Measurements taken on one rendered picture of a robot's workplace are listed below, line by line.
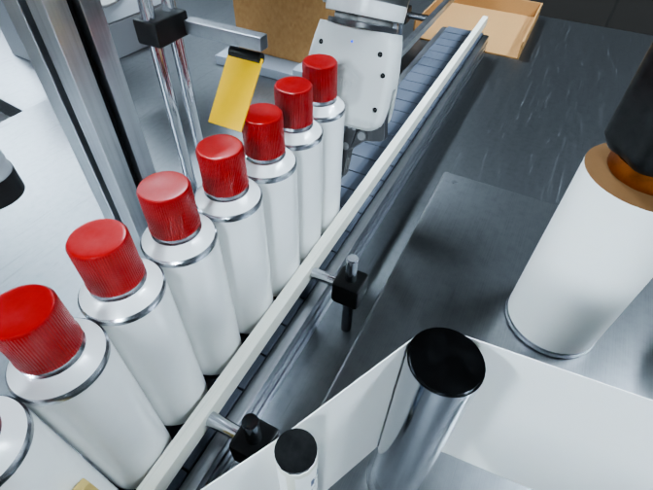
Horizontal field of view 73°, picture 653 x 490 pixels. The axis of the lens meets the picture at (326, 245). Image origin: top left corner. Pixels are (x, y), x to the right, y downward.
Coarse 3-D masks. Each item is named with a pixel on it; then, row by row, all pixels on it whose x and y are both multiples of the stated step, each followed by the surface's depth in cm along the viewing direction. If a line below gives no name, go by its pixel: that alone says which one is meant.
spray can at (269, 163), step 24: (264, 120) 33; (264, 144) 34; (264, 168) 35; (288, 168) 36; (264, 192) 36; (288, 192) 37; (264, 216) 38; (288, 216) 39; (288, 240) 41; (288, 264) 43
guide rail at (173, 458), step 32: (480, 32) 94; (448, 64) 79; (384, 160) 58; (320, 256) 47; (288, 288) 43; (256, 352) 39; (224, 384) 36; (192, 416) 34; (192, 448) 34; (160, 480) 31
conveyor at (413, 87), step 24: (432, 48) 93; (456, 48) 93; (432, 72) 85; (456, 72) 85; (408, 96) 78; (360, 144) 67; (384, 144) 67; (408, 144) 68; (360, 168) 63; (360, 216) 56; (312, 288) 48; (288, 312) 46; (240, 336) 43; (264, 360) 44; (240, 384) 40; (216, 432) 39; (192, 456) 36
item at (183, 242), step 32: (160, 192) 27; (192, 192) 28; (160, 224) 27; (192, 224) 29; (160, 256) 29; (192, 256) 29; (192, 288) 31; (224, 288) 34; (192, 320) 33; (224, 320) 36; (224, 352) 38
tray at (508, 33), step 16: (464, 0) 125; (480, 0) 123; (496, 0) 122; (512, 0) 120; (448, 16) 119; (464, 16) 119; (480, 16) 120; (496, 16) 120; (512, 16) 120; (528, 16) 120; (432, 32) 111; (496, 32) 112; (512, 32) 112; (528, 32) 103; (496, 48) 105; (512, 48) 105
